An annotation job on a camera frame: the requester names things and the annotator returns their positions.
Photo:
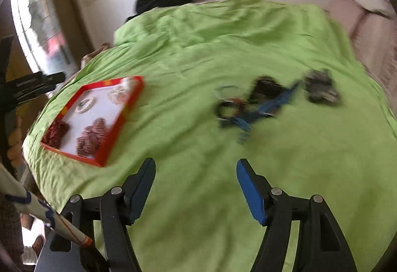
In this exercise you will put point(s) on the pink cushion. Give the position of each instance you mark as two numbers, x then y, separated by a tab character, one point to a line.
345	14

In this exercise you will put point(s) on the black bead jewelry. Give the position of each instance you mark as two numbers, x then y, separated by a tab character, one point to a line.
266	88

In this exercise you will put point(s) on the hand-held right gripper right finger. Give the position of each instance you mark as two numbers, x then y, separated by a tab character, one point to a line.
249	190

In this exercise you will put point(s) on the green blanket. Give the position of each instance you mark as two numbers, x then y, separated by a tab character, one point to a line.
192	52

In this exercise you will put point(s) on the striped pillow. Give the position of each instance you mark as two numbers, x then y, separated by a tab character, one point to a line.
377	48

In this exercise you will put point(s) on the grey black scrunchie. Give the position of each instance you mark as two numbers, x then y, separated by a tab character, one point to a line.
321	89

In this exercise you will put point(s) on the black cloth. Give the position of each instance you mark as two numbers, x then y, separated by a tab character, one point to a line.
164	0

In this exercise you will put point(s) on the brown patterned cloth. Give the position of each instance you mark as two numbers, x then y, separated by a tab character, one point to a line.
94	53

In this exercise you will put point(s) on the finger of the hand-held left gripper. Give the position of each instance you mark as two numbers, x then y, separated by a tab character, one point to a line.
34	81

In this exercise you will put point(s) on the person's left hand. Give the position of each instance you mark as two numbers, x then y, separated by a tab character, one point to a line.
15	143

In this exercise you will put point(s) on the window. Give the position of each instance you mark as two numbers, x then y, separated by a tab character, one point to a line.
40	21

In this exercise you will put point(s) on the white printed tube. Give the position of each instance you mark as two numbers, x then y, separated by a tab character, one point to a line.
34	208

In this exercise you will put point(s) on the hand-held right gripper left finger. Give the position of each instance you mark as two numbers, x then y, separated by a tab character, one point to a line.
140	188

